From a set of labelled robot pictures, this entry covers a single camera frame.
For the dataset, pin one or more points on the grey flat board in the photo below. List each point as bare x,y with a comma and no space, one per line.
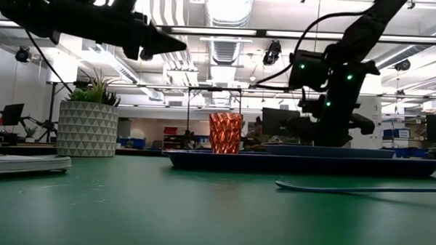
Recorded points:
20,163

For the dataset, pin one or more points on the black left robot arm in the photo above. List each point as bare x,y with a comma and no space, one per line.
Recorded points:
18,6

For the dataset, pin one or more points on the black metal stand frame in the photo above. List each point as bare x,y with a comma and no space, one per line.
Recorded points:
215,89

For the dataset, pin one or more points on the dark blue tray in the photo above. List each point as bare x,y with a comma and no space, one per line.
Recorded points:
300,164

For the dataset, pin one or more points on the orange faceted plastic cup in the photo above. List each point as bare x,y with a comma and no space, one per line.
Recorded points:
225,133

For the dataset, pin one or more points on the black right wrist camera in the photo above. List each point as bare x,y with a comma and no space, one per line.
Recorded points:
309,69

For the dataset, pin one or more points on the black ceiling camera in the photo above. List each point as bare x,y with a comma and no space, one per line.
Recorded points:
23,54
147,56
402,64
272,53

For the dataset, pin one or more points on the white pillar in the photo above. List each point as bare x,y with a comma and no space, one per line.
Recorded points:
372,104

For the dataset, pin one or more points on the red storage bin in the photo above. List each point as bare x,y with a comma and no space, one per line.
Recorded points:
170,130

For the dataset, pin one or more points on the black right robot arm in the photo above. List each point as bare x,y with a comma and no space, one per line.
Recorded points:
366,29

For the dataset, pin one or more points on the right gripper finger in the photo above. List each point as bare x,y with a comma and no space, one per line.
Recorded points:
342,136
323,135

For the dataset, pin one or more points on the small black angled monitor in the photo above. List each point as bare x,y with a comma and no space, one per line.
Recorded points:
14,113

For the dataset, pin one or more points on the silver ceiling air duct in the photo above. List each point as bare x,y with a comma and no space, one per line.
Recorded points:
227,13

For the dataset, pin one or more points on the blue storage bin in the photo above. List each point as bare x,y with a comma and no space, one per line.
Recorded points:
402,152
418,153
133,143
395,133

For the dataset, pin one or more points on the person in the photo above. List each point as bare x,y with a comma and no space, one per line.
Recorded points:
257,133

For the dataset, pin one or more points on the blue plate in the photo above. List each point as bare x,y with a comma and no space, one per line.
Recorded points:
329,152

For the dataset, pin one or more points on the blue plastic utensil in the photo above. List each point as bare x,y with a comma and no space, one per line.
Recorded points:
292,185

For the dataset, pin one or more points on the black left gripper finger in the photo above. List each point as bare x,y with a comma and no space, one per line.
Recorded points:
161,40

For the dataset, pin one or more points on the patterned planter with green plant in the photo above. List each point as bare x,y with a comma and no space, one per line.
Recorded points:
87,129

